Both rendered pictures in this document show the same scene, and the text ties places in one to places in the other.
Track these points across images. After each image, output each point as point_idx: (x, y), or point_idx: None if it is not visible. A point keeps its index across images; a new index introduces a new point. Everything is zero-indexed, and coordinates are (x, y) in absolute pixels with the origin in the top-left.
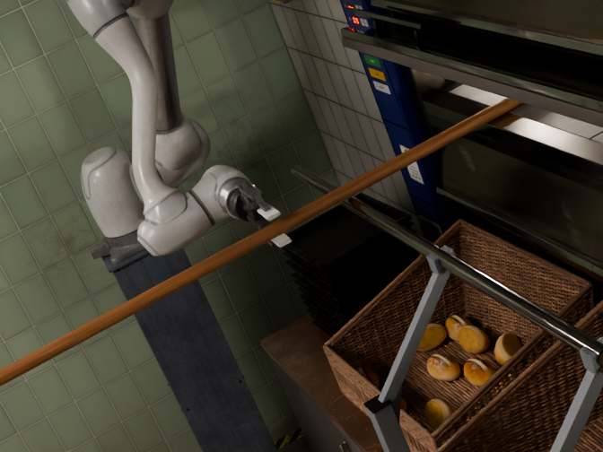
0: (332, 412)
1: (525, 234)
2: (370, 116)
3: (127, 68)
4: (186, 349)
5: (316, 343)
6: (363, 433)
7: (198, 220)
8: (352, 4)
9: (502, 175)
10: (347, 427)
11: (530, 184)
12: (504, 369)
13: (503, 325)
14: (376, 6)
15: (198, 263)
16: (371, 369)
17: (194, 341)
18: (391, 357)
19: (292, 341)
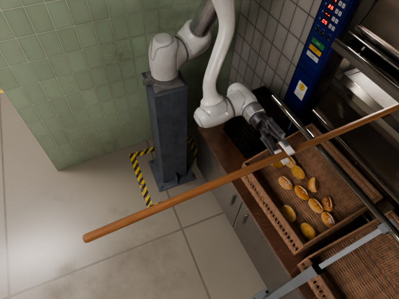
0: (236, 186)
1: (364, 165)
2: (282, 53)
3: (222, 20)
4: (170, 129)
5: (224, 140)
6: (251, 204)
7: (229, 117)
8: (330, 13)
9: (361, 132)
10: (243, 197)
11: (380, 148)
12: (339, 225)
13: (311, 170)
14: (345, 24)
15: (246, 168)
16: None
17: (175, 126)
18: None
19: (212, 134)
